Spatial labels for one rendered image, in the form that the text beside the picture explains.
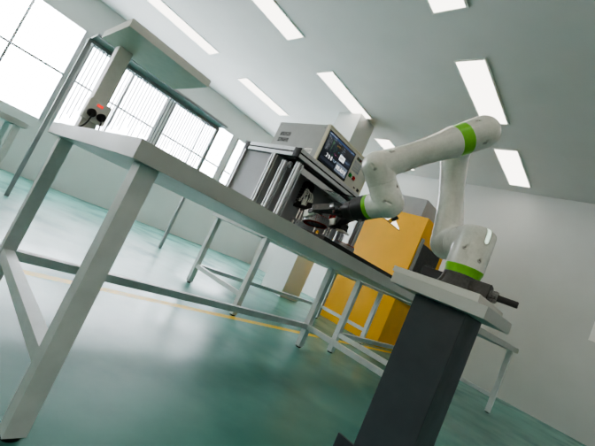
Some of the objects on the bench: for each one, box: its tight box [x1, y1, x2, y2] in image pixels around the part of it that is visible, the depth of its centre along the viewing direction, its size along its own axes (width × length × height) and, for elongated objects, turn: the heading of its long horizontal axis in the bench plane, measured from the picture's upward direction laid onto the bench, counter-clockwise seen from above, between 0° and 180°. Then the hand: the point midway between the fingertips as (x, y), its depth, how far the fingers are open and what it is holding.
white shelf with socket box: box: [59, 19, 211, 130], centre depth 156 cm, size 35×37×46 cm
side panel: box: [226, 148, 277, 202], centre depth 184 cm, size 28×3×32 cm, turn 124°
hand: (317, 218), depth 150 cm, fingers closed on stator, 11 cm apart
